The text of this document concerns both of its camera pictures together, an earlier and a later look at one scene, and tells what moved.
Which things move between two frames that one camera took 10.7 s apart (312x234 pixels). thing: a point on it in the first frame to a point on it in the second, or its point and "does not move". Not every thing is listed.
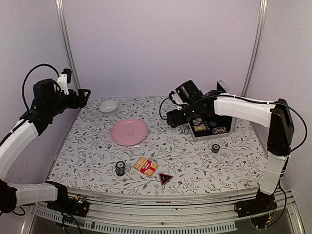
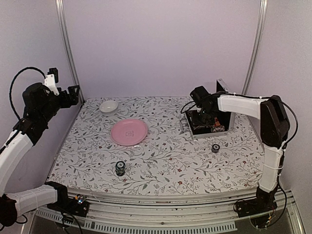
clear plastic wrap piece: x=137 y=150 does not move
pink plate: x=129 y=132 does not move
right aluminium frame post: x=256 y=48 does not move
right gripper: x=172 y=117 to x=210 y=122
